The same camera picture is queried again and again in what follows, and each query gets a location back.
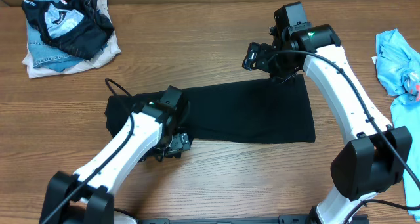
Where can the folded white cloth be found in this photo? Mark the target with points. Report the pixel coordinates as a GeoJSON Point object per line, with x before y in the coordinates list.
{"type": "Point", "coordinates": [104, 56]}

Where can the black t-shirt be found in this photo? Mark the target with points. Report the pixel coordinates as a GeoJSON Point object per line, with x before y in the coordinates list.
{"type": "Point", "coordinates": [258, 111]}

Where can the folded blue denim jeans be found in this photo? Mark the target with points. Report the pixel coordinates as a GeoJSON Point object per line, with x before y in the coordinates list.
{"type": "Point", "coordinates": [46, 54]}

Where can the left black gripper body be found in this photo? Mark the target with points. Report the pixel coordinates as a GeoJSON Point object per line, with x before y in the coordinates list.
{"type": "Point", "coordinates": [178, 142]}

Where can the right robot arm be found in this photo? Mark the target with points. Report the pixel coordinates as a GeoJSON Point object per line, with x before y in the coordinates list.
{"type": "Point", "coordinates": [375, 152]}

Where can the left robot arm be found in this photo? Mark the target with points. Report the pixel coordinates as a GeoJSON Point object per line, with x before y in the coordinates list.
{"type": "Point", "coordinates": [88, 195]}

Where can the black and grey jersey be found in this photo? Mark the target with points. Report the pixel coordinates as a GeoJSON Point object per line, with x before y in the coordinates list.
{"type": "Point", "coordinates": [93, 33]}

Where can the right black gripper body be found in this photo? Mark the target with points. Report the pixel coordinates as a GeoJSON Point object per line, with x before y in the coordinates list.
{"type": "Point", "coordinates": [281, 67]}

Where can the light blue garment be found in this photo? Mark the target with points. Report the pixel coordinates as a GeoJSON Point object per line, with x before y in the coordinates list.
{"type": "Point", "coordinates": [397, 66]}

